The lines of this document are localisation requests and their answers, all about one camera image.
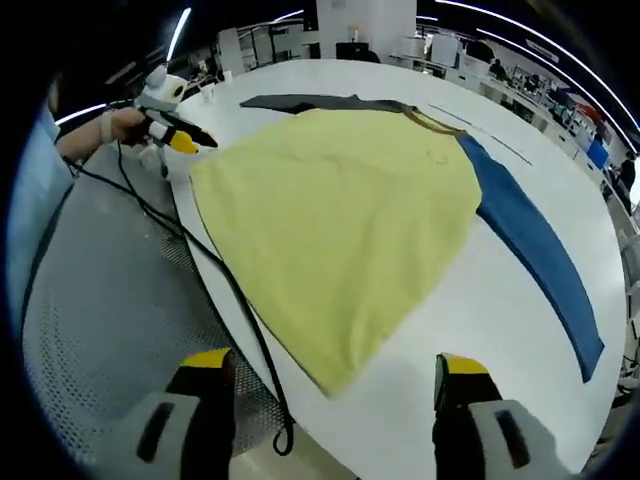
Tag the short ceiling light strip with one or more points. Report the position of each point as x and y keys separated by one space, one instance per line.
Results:
x=179 y=32

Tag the white paper cup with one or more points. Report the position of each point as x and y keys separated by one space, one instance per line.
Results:
x=208 y=91

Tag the person's left hand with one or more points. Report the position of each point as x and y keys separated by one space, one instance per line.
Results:
x=125 y=126

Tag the yellow and blue garment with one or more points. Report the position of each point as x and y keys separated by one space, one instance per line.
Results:
x=340 y=225

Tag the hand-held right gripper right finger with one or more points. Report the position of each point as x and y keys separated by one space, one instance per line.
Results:
x=462 y=400

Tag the white square pillar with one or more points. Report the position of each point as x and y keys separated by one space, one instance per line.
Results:
x=365 y=25

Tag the black box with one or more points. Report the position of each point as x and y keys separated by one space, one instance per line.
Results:
x=356 y=52

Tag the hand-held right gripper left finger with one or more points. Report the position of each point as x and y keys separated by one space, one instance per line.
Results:
x=200 y=400

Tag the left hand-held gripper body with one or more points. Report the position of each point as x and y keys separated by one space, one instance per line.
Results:
x=162 y=90

